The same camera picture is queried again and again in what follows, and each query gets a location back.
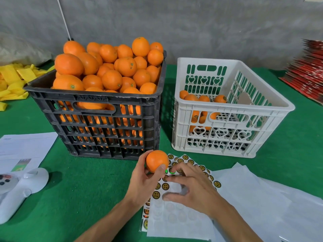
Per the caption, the person's right hand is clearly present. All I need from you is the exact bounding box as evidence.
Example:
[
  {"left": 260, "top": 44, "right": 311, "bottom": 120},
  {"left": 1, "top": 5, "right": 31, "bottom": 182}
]
[{"left": 163, "top": 163, "right": 223, "bottom": 217}]

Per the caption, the person's left hand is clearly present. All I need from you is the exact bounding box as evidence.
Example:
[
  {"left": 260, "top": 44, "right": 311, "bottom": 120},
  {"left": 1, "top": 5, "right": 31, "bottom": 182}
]
[{"left": 123, "top": 151, "right": 167, "bottom": 207}]

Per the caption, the single orange fruit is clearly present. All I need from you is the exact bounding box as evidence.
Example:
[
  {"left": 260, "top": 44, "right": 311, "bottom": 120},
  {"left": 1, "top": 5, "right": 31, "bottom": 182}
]
[{"left": 146, "top": 150, "right": 170, "bottom": 173}]

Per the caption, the black plastic crate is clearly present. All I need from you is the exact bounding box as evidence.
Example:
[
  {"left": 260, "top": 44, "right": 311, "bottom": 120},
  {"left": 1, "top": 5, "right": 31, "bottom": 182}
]
[{"left": 24, "top": 53, "right": 167, "bottom": 160}]

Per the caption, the heap of labelled oranges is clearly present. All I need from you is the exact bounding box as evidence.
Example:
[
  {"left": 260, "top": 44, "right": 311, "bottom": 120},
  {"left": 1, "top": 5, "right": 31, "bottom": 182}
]
[{"left": 179, "top": 89, "right": 229, "bottom": 134}]

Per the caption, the pile of oranges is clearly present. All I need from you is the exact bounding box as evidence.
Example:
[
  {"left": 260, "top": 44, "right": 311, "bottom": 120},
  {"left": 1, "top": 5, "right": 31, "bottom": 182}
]
[{"left": 52, "top": 37, "right": 165, "bottom": 149}]

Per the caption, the white plastic crate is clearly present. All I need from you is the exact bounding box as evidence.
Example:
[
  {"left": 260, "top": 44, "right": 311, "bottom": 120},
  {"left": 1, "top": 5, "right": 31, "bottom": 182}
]
[{"left": 172, "top": 57, "right": 296, "bottom": 158}]

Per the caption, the person's right forearm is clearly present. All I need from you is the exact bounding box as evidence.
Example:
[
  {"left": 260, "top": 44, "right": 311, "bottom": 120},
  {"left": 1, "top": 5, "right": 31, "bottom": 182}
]
[{"left": 209, "top": 201, "right": 263, "bottom": 242}]

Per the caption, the person's left forearm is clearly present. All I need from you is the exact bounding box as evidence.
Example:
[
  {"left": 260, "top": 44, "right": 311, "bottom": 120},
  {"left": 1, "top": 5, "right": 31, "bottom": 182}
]
[{"left": 76, "top": 199, "right": 139, "bottom": 242}]

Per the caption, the green felt table cover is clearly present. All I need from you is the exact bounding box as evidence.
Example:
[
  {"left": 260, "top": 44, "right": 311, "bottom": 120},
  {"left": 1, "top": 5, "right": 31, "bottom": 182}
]
[{"left": 0, "top": 63, "right": 323, "bottom": 242}]

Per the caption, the white handheld controller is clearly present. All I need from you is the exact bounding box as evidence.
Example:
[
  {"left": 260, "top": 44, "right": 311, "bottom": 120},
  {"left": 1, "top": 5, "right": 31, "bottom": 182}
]
[{"left": 0, "top": 167, "right": 49, "bottom": 225}]

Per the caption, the white printed paper sheet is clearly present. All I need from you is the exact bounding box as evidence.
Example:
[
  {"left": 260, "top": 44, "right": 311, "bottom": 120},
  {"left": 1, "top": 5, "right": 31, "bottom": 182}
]
[{"left": 0, "top": 131, "right": 59, "bottom": 174}]

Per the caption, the stack of red cardboard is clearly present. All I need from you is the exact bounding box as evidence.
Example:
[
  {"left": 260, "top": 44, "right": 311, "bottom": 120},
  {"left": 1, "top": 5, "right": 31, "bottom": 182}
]
[{"left": 279, "top": 39, "right": 323, "bottom": 105}]

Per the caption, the pile of yellow bags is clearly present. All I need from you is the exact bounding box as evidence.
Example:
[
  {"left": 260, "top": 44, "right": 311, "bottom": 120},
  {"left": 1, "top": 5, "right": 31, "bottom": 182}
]
[{"left": 0, "top": 63, "right": 55, "bottom": 111}]

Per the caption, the beige woven sack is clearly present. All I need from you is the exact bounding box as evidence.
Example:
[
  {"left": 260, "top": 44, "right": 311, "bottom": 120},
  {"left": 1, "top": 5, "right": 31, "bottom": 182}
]
[{"left": 0, "top": 40, "right": 51, "bottom": 66}]

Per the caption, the white pole with black base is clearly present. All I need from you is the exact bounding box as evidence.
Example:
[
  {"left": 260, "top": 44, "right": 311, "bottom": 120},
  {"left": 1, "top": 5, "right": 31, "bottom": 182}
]
[{"left": 56, "top": 0, "right": 74, "bottom": 42}]

